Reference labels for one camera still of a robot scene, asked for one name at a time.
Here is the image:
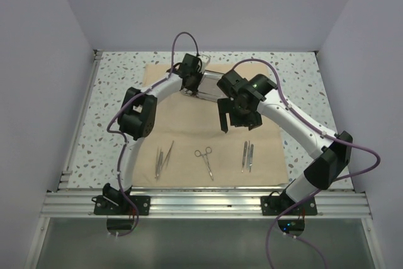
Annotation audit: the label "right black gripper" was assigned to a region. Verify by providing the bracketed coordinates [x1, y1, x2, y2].
[219, 97, 263, 132]

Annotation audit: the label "stainless steel tray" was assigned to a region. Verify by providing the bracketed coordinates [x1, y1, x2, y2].
[181, 70, 227, 102]

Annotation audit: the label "steel scalpel handle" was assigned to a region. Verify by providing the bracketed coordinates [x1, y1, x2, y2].
[248, 144, 254, 172]
[241, 141, 250, 173]

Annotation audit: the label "steel forceps with rings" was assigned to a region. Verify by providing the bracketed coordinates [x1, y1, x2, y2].
[194, 146, 214, 181]

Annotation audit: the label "beige cloth wrap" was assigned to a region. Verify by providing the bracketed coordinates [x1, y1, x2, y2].
[130, 62, 289, 190]

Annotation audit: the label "thin steel probe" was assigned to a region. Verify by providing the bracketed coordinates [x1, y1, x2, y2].
[162, 141, 174, 168]

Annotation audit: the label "steel tweezers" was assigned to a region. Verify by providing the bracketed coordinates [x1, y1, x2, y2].
[155, 147, 164, 180]

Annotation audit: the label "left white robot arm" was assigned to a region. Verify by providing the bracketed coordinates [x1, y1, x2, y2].
[103, 54, 206, 214]

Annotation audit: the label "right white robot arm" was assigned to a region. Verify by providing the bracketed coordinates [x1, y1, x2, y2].
[217, 71, 353, 214]

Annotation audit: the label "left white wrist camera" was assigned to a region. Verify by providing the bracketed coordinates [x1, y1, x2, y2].
[199, 54, 211, 71]

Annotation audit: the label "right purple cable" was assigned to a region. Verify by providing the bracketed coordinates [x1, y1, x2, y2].
[232, 57, 382, 269]

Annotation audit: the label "purple cable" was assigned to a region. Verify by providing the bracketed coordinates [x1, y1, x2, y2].
[232, 57, 382, 269]
[106, 31, 200, 237]

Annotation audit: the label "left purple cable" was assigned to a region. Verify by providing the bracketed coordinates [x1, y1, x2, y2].
[106, 31, 200, 237]

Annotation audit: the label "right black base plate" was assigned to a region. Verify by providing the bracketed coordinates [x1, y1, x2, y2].
[260, 191, 318, 216]

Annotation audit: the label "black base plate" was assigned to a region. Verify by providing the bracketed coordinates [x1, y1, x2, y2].
[91, 195, 151, 216]
[260, 191, 318, 216]

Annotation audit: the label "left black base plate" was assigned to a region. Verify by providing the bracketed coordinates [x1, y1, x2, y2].
[91, 195, 151, 216]

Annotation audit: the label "aluminium mounting rail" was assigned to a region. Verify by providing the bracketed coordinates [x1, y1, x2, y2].
[40, 186, 372, 219]

